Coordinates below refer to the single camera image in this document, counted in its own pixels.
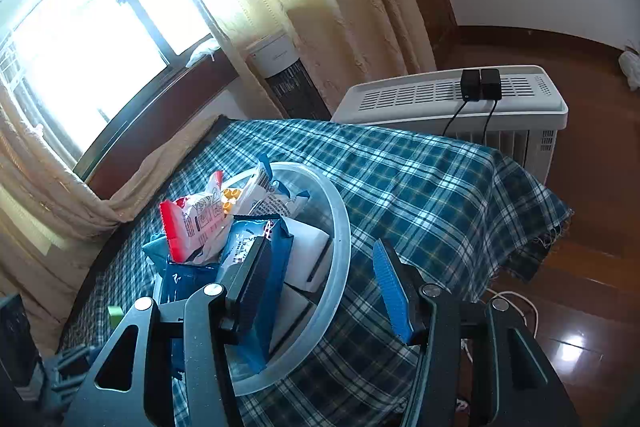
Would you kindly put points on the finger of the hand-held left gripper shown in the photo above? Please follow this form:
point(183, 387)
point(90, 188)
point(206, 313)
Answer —
point(70, 364)

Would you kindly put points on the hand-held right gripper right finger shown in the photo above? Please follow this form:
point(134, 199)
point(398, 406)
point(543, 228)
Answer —
point(392, 292)

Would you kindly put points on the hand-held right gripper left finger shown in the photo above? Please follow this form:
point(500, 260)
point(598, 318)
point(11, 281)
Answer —
point(247, 287)

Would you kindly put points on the blue and white packet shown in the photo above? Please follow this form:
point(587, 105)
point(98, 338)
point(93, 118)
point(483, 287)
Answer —
point(282, 257)

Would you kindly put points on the green toy brick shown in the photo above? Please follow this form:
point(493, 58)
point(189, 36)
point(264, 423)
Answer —
point(115, 314)

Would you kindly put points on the red snack packet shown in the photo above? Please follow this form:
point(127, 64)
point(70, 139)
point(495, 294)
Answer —
point(190, 227)

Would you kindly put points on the clear plastic bowl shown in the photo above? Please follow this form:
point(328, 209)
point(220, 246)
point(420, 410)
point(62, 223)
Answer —
point(340, 227)

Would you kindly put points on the yellow toy brick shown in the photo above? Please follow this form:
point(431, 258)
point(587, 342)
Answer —
point(231, 196)

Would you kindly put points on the blue plaid bed sheet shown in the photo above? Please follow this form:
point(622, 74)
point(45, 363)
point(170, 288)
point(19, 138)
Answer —
point(425, 187)

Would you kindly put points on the white heater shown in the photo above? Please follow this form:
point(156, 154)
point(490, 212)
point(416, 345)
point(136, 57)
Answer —
point(415, 99)

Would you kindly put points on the brown wooden window ledge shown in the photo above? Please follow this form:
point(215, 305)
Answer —
point(165, 107)

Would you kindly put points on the white tower fan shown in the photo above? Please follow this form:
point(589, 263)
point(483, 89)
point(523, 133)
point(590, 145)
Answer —
point(290, 82)

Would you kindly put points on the black power adapter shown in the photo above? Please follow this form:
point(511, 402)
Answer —
point(470, 83)
point(491, 83)

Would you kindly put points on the white cloth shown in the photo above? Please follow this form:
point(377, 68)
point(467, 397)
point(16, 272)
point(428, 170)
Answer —
point(202, 53)

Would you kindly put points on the window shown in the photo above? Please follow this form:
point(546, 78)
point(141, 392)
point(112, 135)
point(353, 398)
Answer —
point(75, 32)

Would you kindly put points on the white plastic bag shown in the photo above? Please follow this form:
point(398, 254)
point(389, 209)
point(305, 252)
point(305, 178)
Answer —
point(631, 64)

